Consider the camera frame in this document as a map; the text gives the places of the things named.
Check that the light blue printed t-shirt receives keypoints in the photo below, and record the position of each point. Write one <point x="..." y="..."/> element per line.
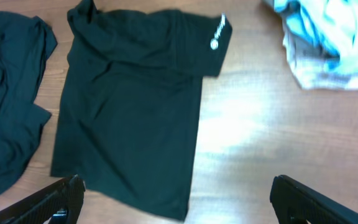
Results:
<point x="329" y="24"/>

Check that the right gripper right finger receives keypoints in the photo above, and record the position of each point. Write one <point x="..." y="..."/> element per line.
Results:
<point x="295" y="203"/>

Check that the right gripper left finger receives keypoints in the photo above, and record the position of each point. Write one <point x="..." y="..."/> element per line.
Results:
<point x="60" y="202"/>

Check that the black t-shirt with logo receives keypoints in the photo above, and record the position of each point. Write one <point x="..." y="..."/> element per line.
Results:
<point x="130" y="107"/>

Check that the black shirt left pile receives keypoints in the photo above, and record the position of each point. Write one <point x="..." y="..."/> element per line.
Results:
<point x="26" y="43"/>

